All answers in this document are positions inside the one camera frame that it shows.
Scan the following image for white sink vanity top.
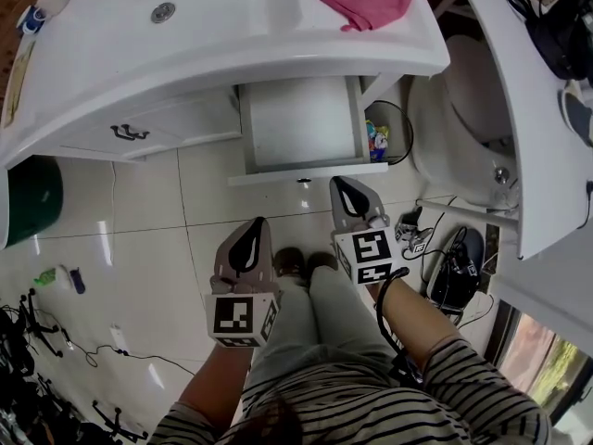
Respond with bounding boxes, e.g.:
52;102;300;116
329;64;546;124
0;0;451;171

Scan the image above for person's left forearm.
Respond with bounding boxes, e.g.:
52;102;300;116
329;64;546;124
177;339;255;431

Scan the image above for white drawer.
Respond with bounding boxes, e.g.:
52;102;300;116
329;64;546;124
227;74;389;187

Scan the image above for blue and white small container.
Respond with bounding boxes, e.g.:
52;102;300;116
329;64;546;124
17;6;48;34

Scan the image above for white cabinet door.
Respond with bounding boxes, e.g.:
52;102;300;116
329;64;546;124
56;86;245;161

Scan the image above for yellowish flat cloth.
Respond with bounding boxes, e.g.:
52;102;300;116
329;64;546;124
1;39;37;127

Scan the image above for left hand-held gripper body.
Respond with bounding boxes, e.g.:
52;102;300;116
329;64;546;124
204;270;283;350

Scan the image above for black device with cables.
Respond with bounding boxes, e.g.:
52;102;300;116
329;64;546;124
424;226;486;313

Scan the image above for person's striped shirt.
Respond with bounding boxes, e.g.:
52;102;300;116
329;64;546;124
146;331;553;445

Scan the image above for person's brown shoe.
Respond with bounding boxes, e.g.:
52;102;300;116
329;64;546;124
272;247;308;278
306;251;340;273

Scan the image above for person's right forearm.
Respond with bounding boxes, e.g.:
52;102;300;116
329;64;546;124
372;275;461;371

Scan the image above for colourful snack packet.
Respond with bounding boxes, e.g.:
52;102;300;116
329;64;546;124
365;119;391;163

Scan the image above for black looped cable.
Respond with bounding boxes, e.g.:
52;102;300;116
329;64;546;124
365;99;415;166

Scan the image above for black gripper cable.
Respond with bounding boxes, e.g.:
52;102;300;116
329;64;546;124
374;266;423;385

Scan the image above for person's grey trousers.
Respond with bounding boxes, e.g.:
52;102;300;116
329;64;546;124
248;266;405;389

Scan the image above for window frame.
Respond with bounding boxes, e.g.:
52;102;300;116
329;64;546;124
493;301;593;428

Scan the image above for white side table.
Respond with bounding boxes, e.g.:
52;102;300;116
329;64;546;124
450;0;593;261

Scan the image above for chrome sink drain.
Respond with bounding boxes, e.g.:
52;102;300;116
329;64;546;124
150;1;177;24

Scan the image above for white toilet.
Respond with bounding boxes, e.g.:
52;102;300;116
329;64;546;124
406;33;524;209

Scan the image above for person's brown right shoe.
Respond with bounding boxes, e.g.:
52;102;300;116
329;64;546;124
306;251;340;273

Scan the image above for black floor cable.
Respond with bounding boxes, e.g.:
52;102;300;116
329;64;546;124
58;334;196;378

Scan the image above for black folding stand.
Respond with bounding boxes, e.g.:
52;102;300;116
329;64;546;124
91;399;150;443

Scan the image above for white table leg bar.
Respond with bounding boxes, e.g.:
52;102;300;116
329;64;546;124
414;197;520;229

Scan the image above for dark grey shoe-shaped item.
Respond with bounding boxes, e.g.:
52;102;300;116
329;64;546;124
557;80;593;148

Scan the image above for black tripod stands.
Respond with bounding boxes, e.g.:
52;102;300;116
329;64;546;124
0;286;67;375

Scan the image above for dark green bucket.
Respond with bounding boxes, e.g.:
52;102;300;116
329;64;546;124
3;154;65;250

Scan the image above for small grey device on floor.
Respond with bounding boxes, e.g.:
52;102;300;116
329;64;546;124
394;207;435;255

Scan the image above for person's brown left shoe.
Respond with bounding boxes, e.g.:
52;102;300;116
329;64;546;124
272;247;308;278

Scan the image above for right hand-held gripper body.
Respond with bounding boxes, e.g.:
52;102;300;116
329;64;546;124
332;210;402;287

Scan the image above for white power strip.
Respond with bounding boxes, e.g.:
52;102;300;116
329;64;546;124
109;324;129;354

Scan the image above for black strapped bag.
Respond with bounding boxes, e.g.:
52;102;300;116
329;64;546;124
506;0;593;81

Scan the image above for green and white bottle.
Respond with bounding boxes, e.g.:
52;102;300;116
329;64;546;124
32;264;73;291

